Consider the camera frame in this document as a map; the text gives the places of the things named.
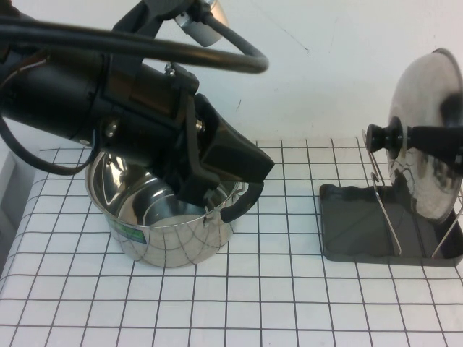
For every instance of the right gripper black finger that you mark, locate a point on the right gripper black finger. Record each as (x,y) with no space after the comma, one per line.
(437,142)

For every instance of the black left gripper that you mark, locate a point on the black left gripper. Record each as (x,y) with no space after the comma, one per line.
(152,108)

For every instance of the steel pot lid black knob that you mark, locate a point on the steel pot lid black knob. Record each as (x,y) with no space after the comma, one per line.
(416,90)

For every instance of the stainless steel cooking pot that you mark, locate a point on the stainless steel cooking pot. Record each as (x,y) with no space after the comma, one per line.
(173,249)

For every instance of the black plastic rack tray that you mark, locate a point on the black plastic rack tray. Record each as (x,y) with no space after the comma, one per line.
(347,224)

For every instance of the white black-grid tablecloth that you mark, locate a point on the white black-grid tablecloth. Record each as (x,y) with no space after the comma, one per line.
(253,289)

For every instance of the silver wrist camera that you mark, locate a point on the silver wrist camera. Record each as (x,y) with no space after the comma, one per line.
(206,25)

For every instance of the dark camera mount bracket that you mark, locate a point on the dark camera mount bracket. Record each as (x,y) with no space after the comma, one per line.
(144,18)

